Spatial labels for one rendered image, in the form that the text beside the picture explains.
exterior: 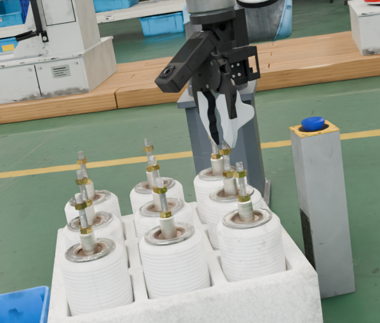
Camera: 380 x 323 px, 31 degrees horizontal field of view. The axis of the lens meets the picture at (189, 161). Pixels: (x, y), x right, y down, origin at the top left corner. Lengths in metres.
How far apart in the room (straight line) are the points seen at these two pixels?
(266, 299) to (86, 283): 0.26
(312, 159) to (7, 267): 0.83
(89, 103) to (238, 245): 2.30
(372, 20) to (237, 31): 2.07
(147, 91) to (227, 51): 2.09
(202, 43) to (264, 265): 0.34
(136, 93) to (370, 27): 1.06
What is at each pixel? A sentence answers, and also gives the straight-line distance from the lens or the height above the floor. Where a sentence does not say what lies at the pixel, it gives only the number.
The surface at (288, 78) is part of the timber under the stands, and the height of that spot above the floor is 0.04.
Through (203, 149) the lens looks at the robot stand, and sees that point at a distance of 1.71.
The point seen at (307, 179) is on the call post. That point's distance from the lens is 1.22.
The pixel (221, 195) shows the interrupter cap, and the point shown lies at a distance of 1.15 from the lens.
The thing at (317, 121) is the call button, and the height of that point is 0.33.
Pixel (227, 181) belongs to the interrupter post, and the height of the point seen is 0.28.
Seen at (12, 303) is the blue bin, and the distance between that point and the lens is 1.30.
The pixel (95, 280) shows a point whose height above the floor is 0.23.
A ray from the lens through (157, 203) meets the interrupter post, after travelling 1.13.
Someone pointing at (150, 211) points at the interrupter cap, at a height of 0.25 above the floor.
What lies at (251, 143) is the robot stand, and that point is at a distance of 1.71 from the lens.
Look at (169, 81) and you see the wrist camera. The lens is 1.03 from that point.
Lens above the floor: 0.65
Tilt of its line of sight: 17 degrees down
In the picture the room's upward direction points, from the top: 10 degrees counter-clockwise
